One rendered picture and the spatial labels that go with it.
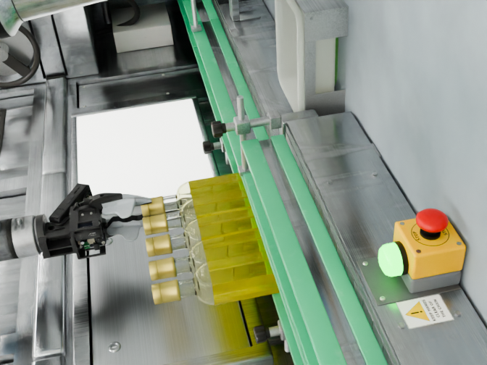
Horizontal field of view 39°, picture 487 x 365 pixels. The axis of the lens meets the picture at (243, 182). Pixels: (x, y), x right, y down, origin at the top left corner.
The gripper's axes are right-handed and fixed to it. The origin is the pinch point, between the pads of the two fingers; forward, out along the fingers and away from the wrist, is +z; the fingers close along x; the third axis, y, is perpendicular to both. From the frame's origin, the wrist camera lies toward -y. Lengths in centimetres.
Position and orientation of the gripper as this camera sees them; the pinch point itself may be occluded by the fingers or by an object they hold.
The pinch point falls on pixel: (146, 208)
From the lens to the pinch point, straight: 132.7
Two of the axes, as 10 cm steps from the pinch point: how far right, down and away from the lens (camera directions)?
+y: 2.0, 5.9, -7.8
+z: 9.8, -1.7, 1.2
